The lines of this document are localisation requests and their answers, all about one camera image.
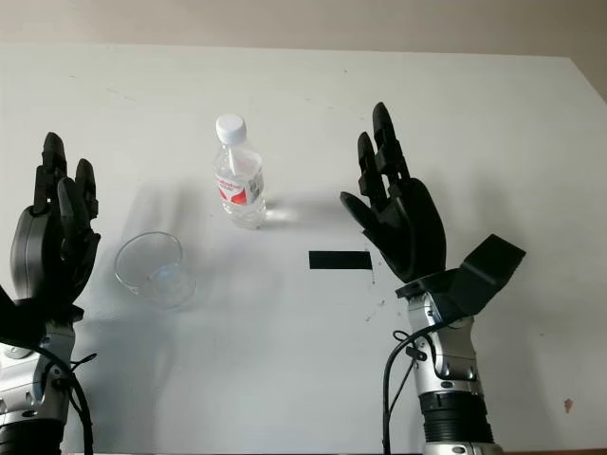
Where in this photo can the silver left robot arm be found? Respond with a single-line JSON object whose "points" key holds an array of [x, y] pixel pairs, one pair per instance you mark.
{"points": [[33, 393]]}

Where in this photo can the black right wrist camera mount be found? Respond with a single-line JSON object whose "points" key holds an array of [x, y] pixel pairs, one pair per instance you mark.
{"points": [[474, 279]]}

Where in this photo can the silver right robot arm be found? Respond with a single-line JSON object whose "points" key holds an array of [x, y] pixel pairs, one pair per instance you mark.
{"points": [[450, 374]]}

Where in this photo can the black tape strip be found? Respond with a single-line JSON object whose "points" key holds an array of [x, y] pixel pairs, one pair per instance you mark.
{"points": [[340, 261]]}

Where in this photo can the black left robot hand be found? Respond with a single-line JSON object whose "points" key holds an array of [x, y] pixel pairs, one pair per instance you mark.
{"points": [[42, 246]]}

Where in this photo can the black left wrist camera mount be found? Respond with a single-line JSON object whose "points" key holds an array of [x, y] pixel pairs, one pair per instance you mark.
{"points": [[33, 320]]}

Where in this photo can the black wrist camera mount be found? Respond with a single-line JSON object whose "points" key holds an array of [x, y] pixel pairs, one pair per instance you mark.
{"points": [[474, 279], [33, 320]]}

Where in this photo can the clear glass cup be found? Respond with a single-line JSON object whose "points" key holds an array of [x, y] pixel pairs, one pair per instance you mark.
{"points": [[154, 270]]}

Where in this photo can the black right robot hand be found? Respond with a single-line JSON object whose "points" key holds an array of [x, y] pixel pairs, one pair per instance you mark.
{"points": [[410, 227]]}

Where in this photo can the clear plastic water bottle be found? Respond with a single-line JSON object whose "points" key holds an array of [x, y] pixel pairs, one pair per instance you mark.
{"points": [[239, 189]]}

